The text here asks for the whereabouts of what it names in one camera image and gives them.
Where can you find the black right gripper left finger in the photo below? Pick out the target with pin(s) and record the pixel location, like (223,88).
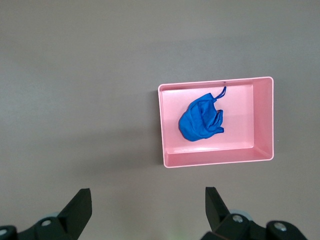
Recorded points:
(72,215)

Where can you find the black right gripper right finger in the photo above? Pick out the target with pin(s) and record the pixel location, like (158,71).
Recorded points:
(225,220)

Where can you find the pink plastic box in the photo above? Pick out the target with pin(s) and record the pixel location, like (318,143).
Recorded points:
(240,140)

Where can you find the blue microfiber cloth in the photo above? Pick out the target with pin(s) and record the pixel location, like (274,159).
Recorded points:
(197,120)

